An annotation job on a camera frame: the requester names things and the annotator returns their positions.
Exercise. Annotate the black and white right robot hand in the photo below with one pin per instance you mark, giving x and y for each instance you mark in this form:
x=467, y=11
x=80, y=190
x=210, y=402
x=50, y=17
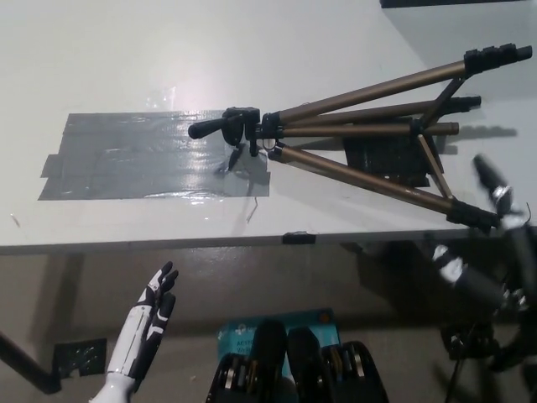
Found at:
x=474, y=287

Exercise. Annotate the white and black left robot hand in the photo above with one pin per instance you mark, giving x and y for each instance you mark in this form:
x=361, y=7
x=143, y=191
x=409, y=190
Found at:
x=144, y=331

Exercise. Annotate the bronze and black camera tripod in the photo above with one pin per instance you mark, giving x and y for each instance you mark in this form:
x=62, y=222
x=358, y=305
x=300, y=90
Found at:
x=235, y=126

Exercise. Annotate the black stand base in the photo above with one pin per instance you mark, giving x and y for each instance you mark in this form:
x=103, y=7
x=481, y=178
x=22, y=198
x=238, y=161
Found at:
x=465, y=340

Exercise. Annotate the black metal table leg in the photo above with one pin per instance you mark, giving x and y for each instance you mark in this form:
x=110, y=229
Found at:
x=29, y=363

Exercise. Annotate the teal wifi adapter box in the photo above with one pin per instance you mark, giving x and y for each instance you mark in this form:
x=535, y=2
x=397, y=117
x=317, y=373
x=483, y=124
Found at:
x=319, y=323

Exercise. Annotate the black tape patch on table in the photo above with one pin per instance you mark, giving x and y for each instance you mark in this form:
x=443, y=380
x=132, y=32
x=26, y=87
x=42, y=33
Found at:
x=377, y=159

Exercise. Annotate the clear tape piece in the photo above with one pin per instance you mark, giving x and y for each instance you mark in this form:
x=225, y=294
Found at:
x=160, y=97

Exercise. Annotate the grey duct tape patch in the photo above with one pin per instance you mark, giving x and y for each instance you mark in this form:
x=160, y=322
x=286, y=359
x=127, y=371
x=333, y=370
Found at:
x=126, y=159

